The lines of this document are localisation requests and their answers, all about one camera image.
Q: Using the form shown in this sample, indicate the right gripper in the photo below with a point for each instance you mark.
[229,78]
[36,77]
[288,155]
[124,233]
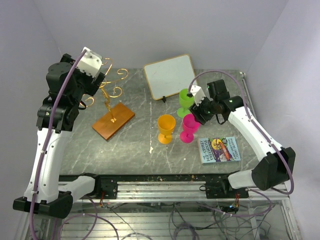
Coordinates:
[197,111]

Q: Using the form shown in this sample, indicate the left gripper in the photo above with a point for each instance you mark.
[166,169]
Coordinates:
[93,83]

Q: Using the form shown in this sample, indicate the pink plastic wine glass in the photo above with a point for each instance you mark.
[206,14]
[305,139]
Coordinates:
[189,128]

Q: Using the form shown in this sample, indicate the orange plastic wine glass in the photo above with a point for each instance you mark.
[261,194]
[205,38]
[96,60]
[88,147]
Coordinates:
[166,124]

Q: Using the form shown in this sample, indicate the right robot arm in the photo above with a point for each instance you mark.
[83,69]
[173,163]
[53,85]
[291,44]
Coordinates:
[275,162]

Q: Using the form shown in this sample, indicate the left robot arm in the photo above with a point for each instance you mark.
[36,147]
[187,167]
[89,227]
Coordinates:
[68,80]

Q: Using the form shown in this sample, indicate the green plastic wine glass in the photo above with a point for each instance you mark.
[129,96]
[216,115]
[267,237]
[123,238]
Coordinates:
[185,102]

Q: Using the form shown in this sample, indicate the treehouse children's book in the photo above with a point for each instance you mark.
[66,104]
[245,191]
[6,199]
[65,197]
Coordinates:
[214,150]

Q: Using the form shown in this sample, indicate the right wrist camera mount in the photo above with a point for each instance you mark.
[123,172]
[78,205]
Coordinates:
[197,93]

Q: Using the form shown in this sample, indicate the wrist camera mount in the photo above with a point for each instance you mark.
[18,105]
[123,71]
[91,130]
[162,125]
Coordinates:
[197,93]
[90,63]

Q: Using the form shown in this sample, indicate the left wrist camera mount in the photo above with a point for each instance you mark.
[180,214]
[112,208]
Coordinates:
[90,63]

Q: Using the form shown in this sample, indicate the gold wire glass rack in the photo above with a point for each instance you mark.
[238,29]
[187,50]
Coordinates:
[119,115]

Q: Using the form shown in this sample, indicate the small whiteboard wooden frame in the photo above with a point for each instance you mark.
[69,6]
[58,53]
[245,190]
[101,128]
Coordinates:
[168,77]

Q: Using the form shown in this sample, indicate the aluminium rail frame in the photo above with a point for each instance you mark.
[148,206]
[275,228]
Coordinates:
[172,207]

